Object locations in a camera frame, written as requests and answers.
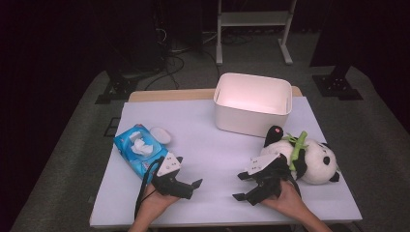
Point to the panda plush toy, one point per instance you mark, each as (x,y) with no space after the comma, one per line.
(316,161)

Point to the black stand base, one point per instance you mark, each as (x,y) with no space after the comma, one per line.
(336,85)
(119,87)

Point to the white wet wipe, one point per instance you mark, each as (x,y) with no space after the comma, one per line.
(141,148)

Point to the dark floor outlet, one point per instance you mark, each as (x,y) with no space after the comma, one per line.
(112,127)

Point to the white metal stand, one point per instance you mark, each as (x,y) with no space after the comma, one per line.
(254,17)

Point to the white plastic storage box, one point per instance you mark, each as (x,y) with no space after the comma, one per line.
(251,122)

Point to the blue wet wipes pack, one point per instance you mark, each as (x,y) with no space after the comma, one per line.
(129,145)

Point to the person's left hand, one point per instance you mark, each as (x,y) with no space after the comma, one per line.
(154,203)

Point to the white table mat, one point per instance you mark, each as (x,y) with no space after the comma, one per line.
(209,154)

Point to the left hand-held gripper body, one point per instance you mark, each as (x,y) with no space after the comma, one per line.
(167,187)

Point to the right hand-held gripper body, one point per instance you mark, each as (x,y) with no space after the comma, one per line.
(272,180)

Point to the person's right hand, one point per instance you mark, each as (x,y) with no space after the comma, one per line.
(286,203)

